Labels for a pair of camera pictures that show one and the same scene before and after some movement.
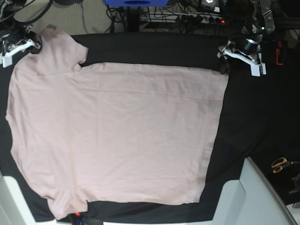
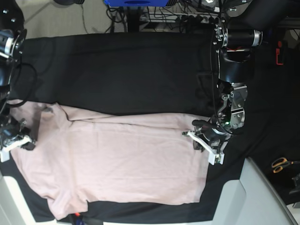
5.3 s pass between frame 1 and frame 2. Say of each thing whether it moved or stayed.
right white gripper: moved
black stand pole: stayed
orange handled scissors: stayed
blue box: stayed
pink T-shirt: moved
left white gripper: moved
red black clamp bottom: stayed
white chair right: stayed
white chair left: stayed
